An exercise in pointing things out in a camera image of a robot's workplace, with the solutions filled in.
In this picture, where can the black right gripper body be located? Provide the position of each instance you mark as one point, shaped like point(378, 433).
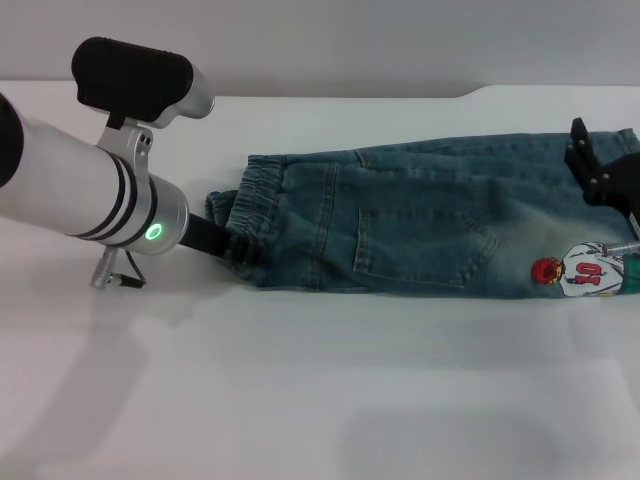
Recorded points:
point(625, 185)

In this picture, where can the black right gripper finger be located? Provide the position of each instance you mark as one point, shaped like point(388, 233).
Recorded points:
point(585, 160)

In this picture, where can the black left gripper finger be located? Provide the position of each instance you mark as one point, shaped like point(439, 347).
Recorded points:
point(250, 252)

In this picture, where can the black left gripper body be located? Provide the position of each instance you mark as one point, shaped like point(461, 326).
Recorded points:
point(202, 235)

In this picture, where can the blue denim shorts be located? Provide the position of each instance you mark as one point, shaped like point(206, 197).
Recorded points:
point(400, 215)

